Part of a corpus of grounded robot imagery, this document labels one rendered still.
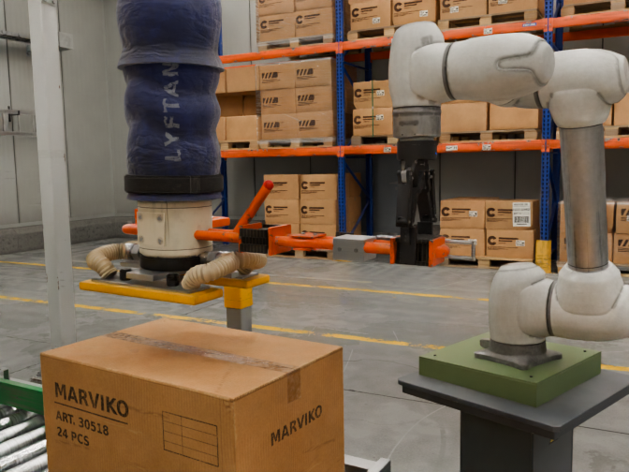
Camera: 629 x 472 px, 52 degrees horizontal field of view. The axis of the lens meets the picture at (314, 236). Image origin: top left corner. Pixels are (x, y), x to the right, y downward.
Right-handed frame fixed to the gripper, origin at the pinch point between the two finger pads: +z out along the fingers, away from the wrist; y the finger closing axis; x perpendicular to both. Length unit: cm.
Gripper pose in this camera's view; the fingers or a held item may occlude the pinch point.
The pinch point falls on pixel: (416, 246)
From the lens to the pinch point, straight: 126.2
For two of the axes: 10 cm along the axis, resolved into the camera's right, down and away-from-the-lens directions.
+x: 8.7, 0.4, -5.0
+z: 0.2, 9.9, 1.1
